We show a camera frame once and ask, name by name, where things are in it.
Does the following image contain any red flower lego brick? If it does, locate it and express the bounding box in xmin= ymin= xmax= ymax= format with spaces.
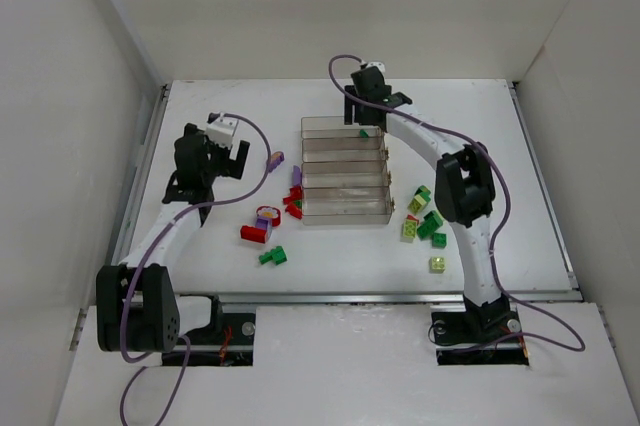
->
xmin=256 ymin=205 xmax=281 ymax=227

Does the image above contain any red rectangular lego brick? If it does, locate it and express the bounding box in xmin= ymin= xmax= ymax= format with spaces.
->
xmin=240 ymin=225 xmax=269 ymax=244

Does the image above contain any purple lotus lego brick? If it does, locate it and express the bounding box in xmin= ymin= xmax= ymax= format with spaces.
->
xmin=255 ymin=216 xmax=273 ymax=243

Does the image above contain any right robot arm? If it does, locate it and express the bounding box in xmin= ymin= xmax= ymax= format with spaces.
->
xmin=344 ymin=63 xmax=511 ymax=343

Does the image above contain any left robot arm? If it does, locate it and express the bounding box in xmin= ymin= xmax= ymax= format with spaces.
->
xmin=96 ymin=114 xmax=250 ymax=353

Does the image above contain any clear bin first row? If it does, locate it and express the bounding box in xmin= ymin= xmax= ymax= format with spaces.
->
xmin=300 ymin=116 xmax=384 ymax=139

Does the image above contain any purple lego by bins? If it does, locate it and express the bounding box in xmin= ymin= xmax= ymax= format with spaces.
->
xmin=291 ymin=165 xmax=302 ymax=187

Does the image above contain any red lego cluster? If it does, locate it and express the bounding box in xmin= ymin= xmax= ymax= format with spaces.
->
xmin=282 ymin=185 xmax=303 ymax=220

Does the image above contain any green stepped lego brick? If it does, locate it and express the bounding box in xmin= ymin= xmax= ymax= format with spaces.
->
xmin=258 ymin=246 xmax=288 ymax=265

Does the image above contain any green and lime brick top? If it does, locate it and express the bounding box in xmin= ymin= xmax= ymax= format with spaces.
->
xmin=408 ymin=185 xmax=431 ymax=214

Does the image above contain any dark green angled brick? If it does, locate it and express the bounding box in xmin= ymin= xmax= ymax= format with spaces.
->
xmin=416 ymin=210 xmax=444 ymax=240

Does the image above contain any lime square brick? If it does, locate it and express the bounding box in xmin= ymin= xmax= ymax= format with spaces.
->
xmin=429 ymin=256 xmax=446 ymax=274

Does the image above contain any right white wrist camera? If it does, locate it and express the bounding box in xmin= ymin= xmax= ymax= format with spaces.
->
xmin=360 ymin=61 xmax=386 ymax=73

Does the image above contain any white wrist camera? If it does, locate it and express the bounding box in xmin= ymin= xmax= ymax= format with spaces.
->
xmin=360 ymin=61 xmax=386 ymax=73
xmin=205 ymin=113 xmax=239 ymax=149

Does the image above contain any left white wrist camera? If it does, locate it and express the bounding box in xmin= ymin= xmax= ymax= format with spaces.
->
xmin=205 ymin=113 xmax=239 ymax=149

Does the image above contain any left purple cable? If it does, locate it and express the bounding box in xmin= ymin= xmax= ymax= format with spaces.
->
xmin=119 ymin=112 xmax=273 ymax=426

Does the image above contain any purple cable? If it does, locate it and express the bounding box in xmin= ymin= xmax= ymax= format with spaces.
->
xmin=327 ymin=53 xmax=586 ymax=353
xmin=119 ymin=112 xmax=273 ymax=426

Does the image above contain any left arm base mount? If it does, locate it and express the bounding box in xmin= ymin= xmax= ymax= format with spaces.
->
xmin=187 ymin=312 xmax=256 ymax=367

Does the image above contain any aluminium rail front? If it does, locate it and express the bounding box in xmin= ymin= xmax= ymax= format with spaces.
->
xmin=189 ymin=289 xmax=584 ymax=305

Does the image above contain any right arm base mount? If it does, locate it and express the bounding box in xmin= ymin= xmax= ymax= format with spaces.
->
xmin=428 ymin=310 xmax=529 ymax=366

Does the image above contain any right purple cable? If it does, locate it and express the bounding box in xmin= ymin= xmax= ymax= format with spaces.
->
xmin=327 ymin=53 xmax=586 ymax=353

